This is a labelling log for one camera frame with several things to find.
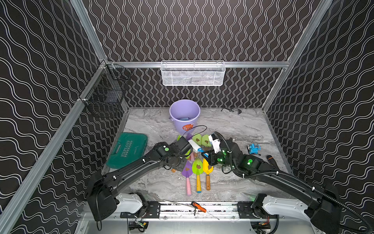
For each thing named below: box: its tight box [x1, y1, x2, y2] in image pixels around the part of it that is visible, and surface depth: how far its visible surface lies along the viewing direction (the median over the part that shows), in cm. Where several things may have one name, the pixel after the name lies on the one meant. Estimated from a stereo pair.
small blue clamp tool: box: [246, 143, 262, 155], surface depth 94 cm
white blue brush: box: [187, 138, 205, 153], surface depth 80 cm
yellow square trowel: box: [202, 157, 214, 191], surface depth 89 cm
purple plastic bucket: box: [168, 98, 201, 137], surface depth 102 cm
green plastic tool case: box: [106, 132, 149, 170], surface depth 96 cm
